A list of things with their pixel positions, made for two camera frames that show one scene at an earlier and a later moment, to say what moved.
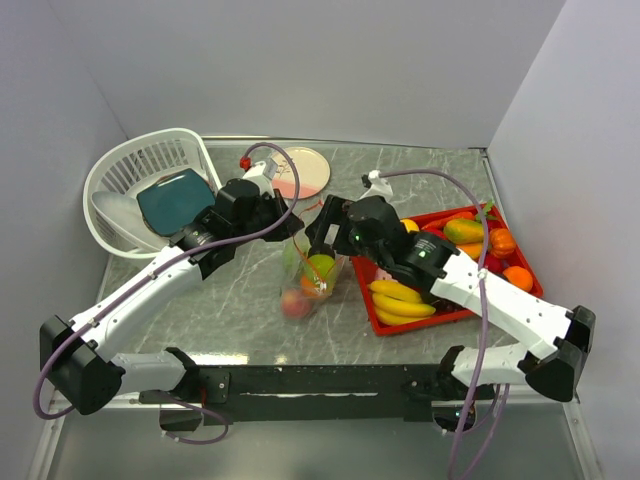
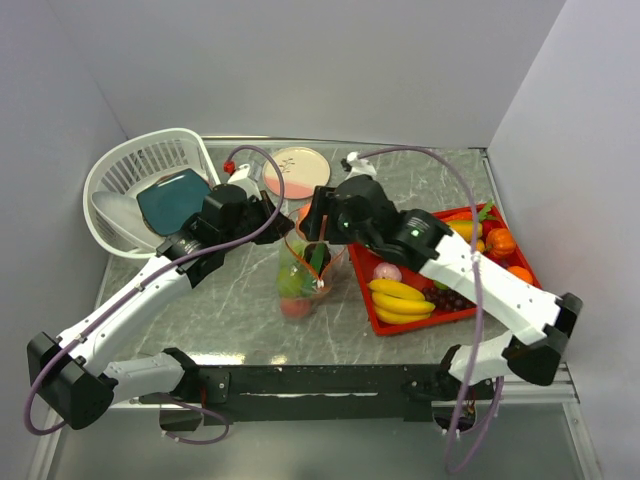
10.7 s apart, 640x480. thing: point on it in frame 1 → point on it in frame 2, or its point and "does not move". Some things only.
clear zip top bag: x=308 y=276 does not move
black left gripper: x=275 y=202 does not move
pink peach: x=296 y=305 does not move
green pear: x=322 y=262 → x=290 y=281
